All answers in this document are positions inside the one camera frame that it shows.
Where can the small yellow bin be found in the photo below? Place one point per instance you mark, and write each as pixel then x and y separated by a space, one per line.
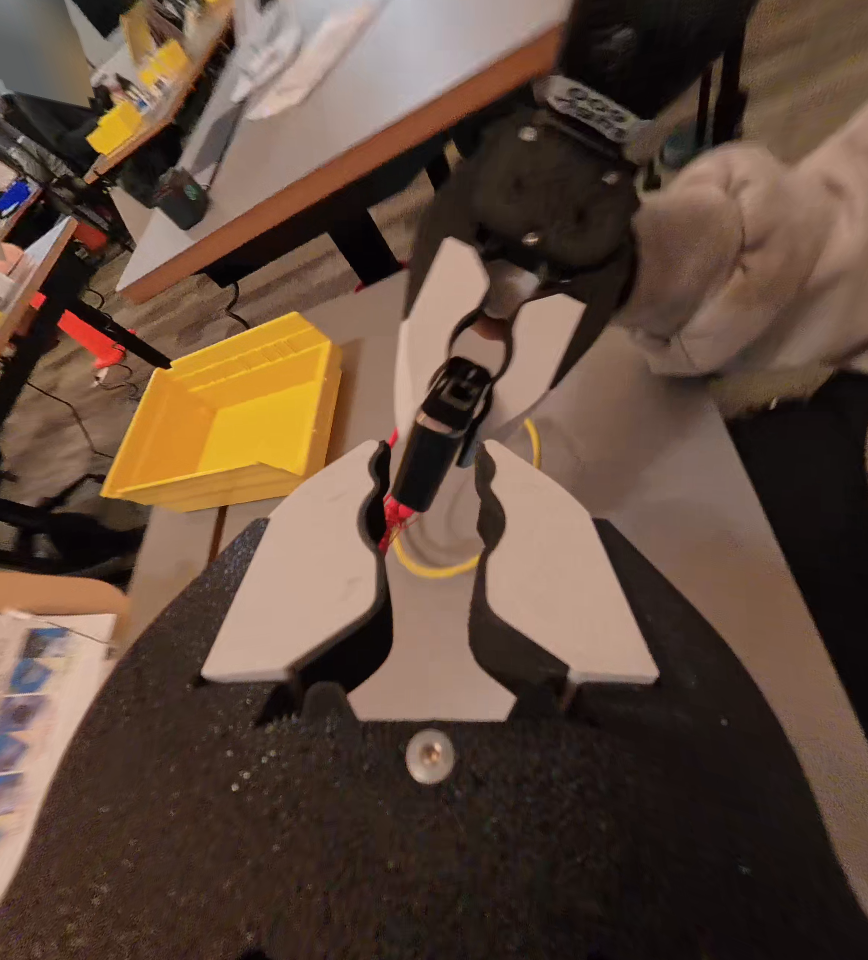
pixel 115 129
pixel 165 64

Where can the person's right forearm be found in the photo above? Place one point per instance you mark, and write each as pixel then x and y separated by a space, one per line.
pixel 779 247

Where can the orange traffic cone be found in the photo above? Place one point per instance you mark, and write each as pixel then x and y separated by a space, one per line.
pixel 81 334

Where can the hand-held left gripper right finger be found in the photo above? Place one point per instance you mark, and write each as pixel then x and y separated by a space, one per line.
pixel 561 600

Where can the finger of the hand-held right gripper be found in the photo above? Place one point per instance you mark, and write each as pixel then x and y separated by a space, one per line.
pixel 434 315
pixel 546 345

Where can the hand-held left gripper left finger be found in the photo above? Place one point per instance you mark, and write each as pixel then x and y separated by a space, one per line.
pixel 299 592

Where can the black ethernet splitter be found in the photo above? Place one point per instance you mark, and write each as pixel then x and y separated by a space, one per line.
pixel 430 457

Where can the printed instruction sheet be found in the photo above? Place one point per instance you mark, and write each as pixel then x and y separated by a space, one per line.
pixel 6 735

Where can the grey desk with wooden edge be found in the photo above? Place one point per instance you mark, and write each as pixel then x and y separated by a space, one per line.
pixel 36 262
pixel 329 127

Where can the small black box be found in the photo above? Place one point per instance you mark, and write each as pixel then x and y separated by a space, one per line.
pixel 178 201

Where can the person's right hand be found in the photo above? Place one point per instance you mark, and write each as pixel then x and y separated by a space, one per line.
pixel 491 328

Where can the white papers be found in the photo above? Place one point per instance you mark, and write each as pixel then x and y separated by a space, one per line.
pixel 291 60

